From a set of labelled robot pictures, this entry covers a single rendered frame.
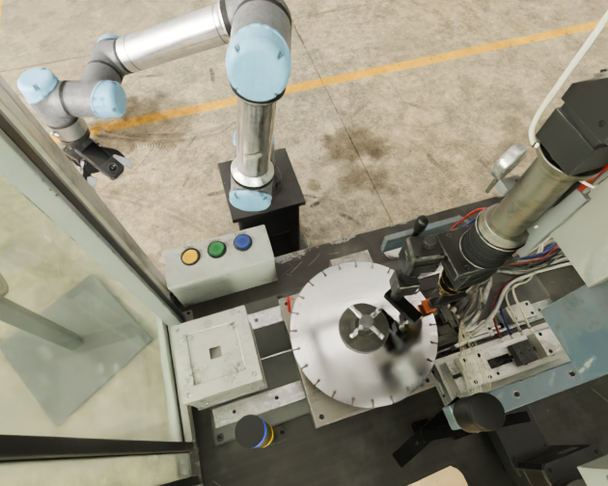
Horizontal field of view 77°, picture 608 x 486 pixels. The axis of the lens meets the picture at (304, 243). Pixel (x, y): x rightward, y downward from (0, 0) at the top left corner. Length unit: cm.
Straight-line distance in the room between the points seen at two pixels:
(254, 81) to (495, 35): 298
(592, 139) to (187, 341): 83
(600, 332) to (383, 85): 245
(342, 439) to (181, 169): 182
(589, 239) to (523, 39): 316
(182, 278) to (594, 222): 84
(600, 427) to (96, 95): 140
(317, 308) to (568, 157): 59
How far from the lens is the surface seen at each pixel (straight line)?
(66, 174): 71
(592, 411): 128
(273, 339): 107
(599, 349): 65
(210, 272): 100
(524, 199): 55
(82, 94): 96
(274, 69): 75
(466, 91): 301
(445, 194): 235
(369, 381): 86
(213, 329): 95
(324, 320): 88
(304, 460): 104
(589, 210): 55
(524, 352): 107
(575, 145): 47
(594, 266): 57
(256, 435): 64
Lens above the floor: 179
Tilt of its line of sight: 62 degrees down
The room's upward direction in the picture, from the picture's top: 1 degrees clockwise
